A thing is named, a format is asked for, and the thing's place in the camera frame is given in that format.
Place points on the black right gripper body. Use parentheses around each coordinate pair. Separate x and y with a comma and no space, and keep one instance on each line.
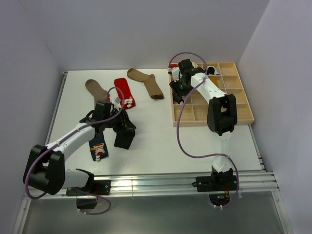
(180,88)

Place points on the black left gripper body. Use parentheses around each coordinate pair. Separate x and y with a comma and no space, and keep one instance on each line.
(118,123)

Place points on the black white striped sock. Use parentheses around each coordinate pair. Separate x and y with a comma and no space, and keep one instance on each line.
(178,99)

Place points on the long black sock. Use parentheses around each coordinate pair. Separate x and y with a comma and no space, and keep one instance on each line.
(124,139)

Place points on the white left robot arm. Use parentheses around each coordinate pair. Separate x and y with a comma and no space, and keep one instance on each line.
(45,169)

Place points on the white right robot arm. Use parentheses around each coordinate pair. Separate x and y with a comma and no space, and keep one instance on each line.
(221,116)

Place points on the rolled red sock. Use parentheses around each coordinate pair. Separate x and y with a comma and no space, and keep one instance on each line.
(172,66)

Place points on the wooden compartment tray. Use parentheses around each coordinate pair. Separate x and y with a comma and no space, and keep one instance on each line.
(196,108)

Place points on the tan brown sock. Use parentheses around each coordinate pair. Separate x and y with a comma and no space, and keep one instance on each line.
(149,82)

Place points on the rolled mustard yellow sock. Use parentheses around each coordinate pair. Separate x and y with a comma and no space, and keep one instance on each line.
(213,80)

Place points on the rolled black white sock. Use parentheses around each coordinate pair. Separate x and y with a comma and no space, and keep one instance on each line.
(212,70)

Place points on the navy patterned sock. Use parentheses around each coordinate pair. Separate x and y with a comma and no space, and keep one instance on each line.
(98,148)

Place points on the brown sock with striped cuff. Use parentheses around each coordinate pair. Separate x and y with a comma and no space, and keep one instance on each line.
(96,90)

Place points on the red sock with white print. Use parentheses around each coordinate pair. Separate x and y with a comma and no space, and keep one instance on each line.
(125,94)

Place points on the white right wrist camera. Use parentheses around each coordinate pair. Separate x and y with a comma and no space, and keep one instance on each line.
(175,73)

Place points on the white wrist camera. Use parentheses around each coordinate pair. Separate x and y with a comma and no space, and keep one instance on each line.
(175,73)
(116,101)

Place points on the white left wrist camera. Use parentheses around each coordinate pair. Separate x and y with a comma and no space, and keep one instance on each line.
(116,101)

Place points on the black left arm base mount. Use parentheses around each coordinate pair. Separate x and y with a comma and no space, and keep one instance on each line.
(97,190)

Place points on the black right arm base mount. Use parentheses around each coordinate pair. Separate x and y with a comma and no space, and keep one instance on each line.
(222,187)

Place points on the aluminium front rail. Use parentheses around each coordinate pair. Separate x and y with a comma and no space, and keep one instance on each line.
(181,184)

